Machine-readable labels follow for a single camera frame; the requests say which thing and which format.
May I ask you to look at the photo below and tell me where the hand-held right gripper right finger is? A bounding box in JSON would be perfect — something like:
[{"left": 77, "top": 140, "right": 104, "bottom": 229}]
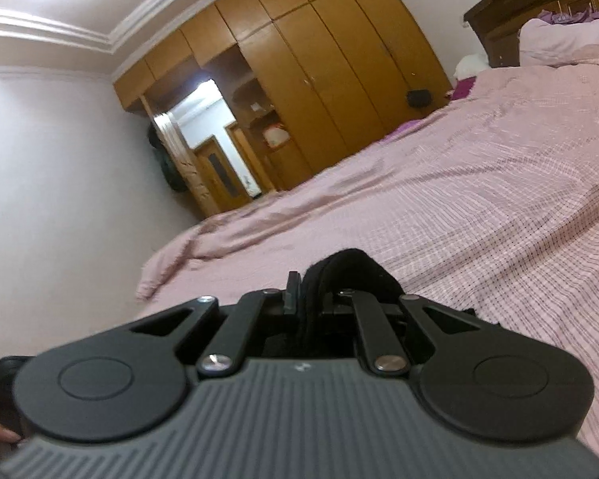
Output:
[{"left": 319, "top": 289, "right": 502, "bottom": 376}]

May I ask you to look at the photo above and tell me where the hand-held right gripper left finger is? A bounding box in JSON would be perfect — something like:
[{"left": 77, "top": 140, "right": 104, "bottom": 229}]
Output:
[{"left": 129, "top": 271, "right": 301, "bottom": 378}]

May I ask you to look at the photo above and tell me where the black button cardigan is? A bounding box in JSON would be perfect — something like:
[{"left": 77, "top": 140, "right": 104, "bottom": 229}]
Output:
[{"left": 264, "top": 248, "right": 480, "bottom": 360}]

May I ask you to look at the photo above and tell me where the wooden room door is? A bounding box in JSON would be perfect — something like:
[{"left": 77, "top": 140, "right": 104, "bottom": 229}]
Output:
[{"left": 152, "top": 112, "right": 221, "bottom": 220}]

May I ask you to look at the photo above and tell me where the pink checked bed cover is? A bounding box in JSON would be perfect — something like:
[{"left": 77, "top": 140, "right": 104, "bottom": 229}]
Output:
[{"left": 135, "top": 45, "right": 599, "bottom": 465}]

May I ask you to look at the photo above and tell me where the dark hanging coat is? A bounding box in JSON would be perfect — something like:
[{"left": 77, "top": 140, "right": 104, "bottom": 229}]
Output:
[{"left": 147, "top": 124, "right": 188, "bottom": 193}]

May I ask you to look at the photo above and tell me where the wooden wardrobe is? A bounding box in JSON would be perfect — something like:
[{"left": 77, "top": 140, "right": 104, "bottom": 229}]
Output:
[{"left": 112, "top": 0, "right": 455, "bottom": 220}]

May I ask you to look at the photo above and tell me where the white pillow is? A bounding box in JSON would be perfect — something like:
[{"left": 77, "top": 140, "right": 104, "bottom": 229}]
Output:
[{"left": 452, "top": 54, "right": 491, "bottom": 81}]

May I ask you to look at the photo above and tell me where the pale pink pillow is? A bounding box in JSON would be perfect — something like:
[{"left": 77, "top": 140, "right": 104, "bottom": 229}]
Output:
[{"left": 518, "top": 16, "right": 599, "bottom": 67}]

